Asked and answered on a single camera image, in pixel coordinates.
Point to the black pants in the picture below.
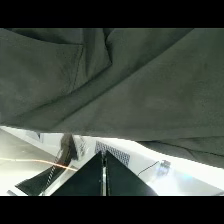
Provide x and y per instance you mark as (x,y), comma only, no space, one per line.
(116,83)

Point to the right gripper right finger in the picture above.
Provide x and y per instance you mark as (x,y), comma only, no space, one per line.
(125,181)

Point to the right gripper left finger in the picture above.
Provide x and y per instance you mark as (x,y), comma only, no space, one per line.
(86,181)

